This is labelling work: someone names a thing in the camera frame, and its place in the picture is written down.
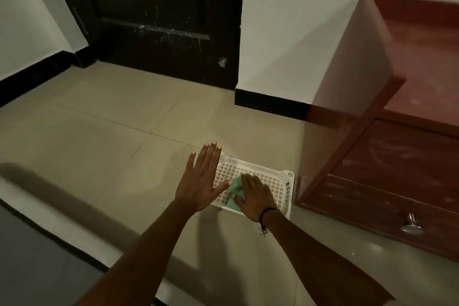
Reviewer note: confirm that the person's left hand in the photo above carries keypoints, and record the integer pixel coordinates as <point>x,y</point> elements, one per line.
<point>199,184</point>

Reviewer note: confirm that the person's right hand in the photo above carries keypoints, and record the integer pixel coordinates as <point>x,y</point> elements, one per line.
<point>256,198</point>

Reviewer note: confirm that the green cleaning cloth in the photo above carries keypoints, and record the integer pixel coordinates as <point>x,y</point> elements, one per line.
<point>236,185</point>

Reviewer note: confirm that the red wooden nightstand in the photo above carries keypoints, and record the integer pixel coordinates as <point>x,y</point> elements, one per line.
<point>412,158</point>

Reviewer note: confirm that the person's left forearm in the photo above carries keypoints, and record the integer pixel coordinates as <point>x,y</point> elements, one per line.
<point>143,255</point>

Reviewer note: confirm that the person's right forearm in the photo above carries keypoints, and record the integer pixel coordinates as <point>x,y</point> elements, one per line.
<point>315,262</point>

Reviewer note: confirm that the black wrist band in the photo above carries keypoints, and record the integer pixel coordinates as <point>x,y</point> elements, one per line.
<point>267,210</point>

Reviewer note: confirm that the white plastic basket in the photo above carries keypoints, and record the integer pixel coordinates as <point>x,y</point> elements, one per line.
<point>276,180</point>

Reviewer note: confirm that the black baseboard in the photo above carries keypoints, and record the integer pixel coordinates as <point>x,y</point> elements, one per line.
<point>272,103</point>

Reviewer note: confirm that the silver drawer knob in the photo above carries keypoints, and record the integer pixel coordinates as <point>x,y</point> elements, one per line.
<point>411,226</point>

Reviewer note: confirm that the black door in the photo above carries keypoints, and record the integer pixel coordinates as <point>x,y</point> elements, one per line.
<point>150,29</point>

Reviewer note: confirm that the grey white-edged mat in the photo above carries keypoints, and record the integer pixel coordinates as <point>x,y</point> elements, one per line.
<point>36,262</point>

